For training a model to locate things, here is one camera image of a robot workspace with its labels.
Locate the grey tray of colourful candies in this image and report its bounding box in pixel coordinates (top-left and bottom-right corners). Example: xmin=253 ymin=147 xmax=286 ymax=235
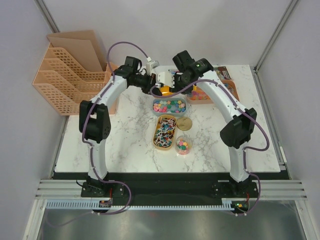
xmin=151 ymin=97 xmax=187 ymax=117

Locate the round gold jar lid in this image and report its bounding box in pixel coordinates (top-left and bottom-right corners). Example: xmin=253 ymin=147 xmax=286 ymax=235
xmin=176 ymin=116 xmax=193 ymax=131

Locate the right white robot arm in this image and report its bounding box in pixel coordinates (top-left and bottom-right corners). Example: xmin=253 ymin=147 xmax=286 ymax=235
xmin=172 ymin=50 xmax=257 ymax=197

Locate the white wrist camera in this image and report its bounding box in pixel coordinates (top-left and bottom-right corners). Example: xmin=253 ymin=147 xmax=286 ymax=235
xmin=156 ymin=71 xmax=175 ymax=88
xmin=145 ymin=57 xmax=160 ymax=76

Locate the peach mesh file organizer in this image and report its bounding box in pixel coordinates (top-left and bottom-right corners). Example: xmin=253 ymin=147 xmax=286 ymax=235
xmin=32 ymin=30 xmax=117 ymax=116

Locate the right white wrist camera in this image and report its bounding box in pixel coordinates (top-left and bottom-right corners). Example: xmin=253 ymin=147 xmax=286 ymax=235
xmin=156 ymin=71 xmax=175 ymax=88

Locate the clear glass jar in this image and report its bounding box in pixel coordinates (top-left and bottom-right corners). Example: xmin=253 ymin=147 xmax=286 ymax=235
xmin=175 ymin=135 xmax=193 ymax=156

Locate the pink tray of gummy candies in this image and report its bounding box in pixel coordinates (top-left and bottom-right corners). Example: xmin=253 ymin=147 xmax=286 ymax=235
xmin=185 ymin=85 xmax=213 ymax=105

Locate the purple cable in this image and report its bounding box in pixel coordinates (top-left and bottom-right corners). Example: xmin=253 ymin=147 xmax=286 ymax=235
xmin=44 ymin=41 xmax=151 ymax=227
xmin=150 ymin=79 xmax=270 ymax=217

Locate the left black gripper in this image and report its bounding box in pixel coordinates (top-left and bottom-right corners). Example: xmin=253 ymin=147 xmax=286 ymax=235
xmin=130 ymin=72 xmax=162 ymax=98

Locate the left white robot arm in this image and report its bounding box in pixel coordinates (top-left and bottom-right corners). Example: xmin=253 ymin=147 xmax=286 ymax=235
xmin=79 ymin=56 xmax=159 ymax=198

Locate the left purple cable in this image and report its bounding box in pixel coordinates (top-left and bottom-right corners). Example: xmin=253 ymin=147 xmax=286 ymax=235
xmin=44 ymin=41 xmax=151 ymax=227

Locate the yellow plastic scoop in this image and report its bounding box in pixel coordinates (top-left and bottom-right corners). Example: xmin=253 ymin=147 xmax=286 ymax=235
xmin=160 ymin=85 xmax=173 ymax=96

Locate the tan tray of lollipops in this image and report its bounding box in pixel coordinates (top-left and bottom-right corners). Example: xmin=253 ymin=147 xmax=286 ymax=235
xmin=152 ymin=114 xmax=177 ymax=151

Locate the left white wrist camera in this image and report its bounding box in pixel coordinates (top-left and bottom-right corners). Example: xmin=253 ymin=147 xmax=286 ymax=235
xmin=145 ymin=57 xmax=160 ymax=76

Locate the aluminium frame rail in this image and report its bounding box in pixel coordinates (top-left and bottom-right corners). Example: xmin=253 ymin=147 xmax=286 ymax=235
xmin=35 ymin=179 xmax=307 ymax=200

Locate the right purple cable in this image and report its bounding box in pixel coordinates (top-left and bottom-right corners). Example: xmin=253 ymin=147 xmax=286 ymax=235
xmin=150 ymin=79 xmax=270 ymax=217

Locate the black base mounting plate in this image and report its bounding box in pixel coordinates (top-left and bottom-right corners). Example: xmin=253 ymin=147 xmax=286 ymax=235
xmin=79 ymin=172 xmax=261 ymax=207

